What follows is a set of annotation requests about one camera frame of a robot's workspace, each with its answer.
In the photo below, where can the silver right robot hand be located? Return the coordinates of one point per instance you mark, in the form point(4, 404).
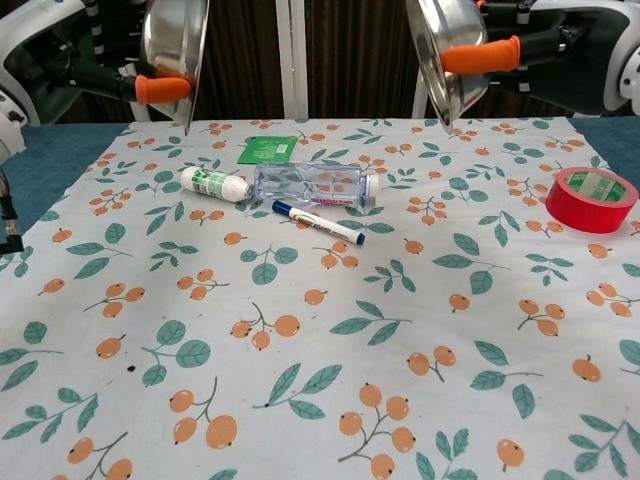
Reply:
point(565, 55)

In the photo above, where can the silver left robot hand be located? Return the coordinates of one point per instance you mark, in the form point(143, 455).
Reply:
point(60, 55)

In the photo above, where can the metal bowl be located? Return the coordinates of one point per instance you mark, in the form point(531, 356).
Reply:
point(172, 40)
point(460, 25)

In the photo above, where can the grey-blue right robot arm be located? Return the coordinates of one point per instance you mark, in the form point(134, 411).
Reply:
point(634, 80)

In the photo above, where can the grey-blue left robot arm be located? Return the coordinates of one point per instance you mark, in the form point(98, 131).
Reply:
point(7, 135)

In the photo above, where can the red tape roll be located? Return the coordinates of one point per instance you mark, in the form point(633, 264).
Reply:
point(585, 212)

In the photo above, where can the small white green-label bottle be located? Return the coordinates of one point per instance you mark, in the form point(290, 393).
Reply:
point(212, 184)

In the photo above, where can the green foil packet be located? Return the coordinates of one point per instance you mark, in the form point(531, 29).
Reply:
point(267, 149)

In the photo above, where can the clear plastic water bottle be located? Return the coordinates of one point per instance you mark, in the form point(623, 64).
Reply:
point(310, 184)

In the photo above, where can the white marker blue cap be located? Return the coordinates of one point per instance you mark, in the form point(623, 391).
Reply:
point(320, 225)

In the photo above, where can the floral tablecloth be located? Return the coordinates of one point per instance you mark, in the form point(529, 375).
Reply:
point(320, 360)

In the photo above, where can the dark folding screen white frame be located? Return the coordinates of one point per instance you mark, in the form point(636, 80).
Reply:
point(292, 60)

